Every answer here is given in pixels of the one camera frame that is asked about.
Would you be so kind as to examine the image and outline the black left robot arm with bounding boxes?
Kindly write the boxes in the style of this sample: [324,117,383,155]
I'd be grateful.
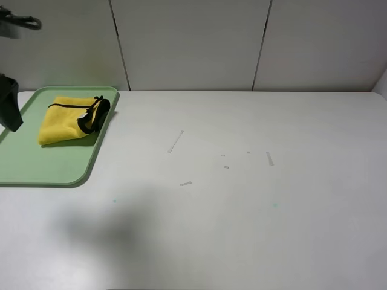
[0,74,23,132]

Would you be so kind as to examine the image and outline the black left camera cable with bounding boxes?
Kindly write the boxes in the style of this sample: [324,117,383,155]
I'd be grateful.
[0,8,42,39]

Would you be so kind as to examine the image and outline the yellow towel with black trim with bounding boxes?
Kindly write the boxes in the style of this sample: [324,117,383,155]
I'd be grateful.
[38,95,111,146]

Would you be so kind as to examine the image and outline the clear tape strip right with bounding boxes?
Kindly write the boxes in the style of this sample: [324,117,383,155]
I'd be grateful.
[266,152,274,166]

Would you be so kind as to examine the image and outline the clear tape strip lower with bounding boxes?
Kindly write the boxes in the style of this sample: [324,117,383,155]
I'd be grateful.
[180,181,192,186]

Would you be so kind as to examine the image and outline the clear tape strip long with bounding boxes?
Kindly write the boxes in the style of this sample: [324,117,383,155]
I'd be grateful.
[167,130,184,154]

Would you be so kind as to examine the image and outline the green plastic tray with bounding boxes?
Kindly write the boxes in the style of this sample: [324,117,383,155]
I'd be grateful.
[1,86,119,187]

